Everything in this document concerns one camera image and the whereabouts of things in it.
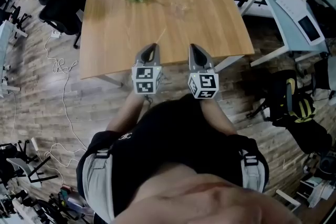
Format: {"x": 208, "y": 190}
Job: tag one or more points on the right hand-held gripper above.
{"x": 207, "y": 84}

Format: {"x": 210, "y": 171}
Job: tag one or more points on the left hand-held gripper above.
{"x": 145, "y": 80}

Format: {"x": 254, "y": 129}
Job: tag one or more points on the clear glass vase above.
{"x": 180, "y": 9}

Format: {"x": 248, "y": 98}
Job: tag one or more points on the person's right forearm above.
{"x": 218, "y": 118}

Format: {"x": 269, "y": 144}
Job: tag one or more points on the person's left forearm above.
{"x": 128, "y": 112}

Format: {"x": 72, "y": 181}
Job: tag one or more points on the person's black shirt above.
{"x": 168, "y": 139}

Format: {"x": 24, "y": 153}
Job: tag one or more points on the small white power strip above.
{"x": 55, "y": 34}

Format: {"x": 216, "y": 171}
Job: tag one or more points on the white table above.
{"x": 291, "y": 29}

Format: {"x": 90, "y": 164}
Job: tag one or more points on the black mesh office chair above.
{"x": 63, "y": 5}

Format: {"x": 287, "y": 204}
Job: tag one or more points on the yellow and black jacket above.
{"x": 304, "y": 107}

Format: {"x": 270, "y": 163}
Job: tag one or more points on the white desktop device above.
{"x": 294, "y": 0}

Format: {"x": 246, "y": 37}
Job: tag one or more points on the person's face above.
{"x": 204, "y": 202}

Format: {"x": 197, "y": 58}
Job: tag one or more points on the small black office chair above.
{"x": 16, "y": 14}

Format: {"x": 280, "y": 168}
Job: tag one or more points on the long white power strip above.
{"x": 35, "y": 144}

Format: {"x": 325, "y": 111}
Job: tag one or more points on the white desk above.
{"x": 5, "y": 42}

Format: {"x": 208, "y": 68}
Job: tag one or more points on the black round bin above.
{"x": 328, "y": 166}

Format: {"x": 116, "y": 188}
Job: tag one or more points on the grey office chair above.
{"x": 18, "y": 168}

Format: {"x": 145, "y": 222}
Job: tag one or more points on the white metal frame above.
{"x": 288, "y": 199}

